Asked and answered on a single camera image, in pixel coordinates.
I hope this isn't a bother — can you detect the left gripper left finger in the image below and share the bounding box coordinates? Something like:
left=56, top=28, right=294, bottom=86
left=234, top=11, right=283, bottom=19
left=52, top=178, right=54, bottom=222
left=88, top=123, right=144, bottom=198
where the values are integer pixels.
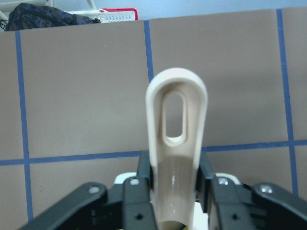
left=21, top=150, right=157, bottom=230

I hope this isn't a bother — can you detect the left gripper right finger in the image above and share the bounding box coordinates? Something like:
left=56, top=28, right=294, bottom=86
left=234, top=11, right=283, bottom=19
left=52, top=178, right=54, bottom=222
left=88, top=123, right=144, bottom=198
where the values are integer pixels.
left=196, top=152, right=307, bottom=230

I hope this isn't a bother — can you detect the beige dustpan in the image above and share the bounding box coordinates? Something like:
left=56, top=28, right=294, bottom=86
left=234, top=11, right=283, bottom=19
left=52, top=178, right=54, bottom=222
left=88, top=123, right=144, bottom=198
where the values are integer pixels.
left=145, top=68, right=208, bottom=230

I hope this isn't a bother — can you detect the red white plastic basket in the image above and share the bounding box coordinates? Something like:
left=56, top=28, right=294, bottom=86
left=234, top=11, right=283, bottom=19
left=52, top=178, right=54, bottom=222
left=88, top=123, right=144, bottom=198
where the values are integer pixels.
left=89, top=8, right=138, bottom=23

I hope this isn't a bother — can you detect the dark patterned cloth bundle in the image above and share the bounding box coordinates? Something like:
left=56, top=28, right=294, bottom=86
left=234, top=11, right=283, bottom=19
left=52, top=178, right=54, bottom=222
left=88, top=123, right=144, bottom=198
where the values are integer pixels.
left=0, top=3, right=101, bottom=32

